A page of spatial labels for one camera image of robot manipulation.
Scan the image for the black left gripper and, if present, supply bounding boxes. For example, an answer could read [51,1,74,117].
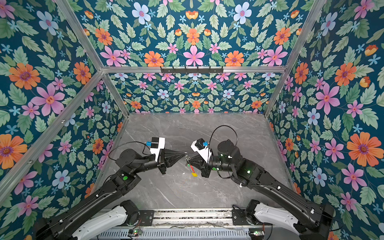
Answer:
[132,144,185,176]

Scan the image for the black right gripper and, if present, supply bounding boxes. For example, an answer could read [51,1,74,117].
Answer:
[186,154,236,179]

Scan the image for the silver keyring with red grip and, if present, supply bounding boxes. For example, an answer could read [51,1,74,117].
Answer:
[185,153,196,174]

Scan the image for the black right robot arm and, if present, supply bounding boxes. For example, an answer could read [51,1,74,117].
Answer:
[190,139,335,240]

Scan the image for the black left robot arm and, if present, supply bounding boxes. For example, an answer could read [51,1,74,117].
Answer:
[34,149,186,240]

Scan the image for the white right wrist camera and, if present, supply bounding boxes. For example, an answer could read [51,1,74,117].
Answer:
[191,138,212,164]

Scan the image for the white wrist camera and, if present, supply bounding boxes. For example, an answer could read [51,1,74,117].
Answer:
[146,137,166,162]
[191,138,212,164]

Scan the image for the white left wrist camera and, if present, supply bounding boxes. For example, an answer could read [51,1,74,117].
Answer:
[146,137,166,162]

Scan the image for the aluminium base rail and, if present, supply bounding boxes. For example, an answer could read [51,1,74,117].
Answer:
[67,207,316,229]

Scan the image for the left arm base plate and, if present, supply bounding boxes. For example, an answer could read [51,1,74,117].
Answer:
[118,210,155,227]

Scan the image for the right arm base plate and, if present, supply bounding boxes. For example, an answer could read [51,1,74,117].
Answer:
[232,209,271,227]

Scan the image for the white vented cable duct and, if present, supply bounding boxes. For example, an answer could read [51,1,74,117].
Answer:
[91,228,251,240]

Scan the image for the aluminium frame bars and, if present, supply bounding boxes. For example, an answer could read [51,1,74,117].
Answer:
[1,1,313,210]

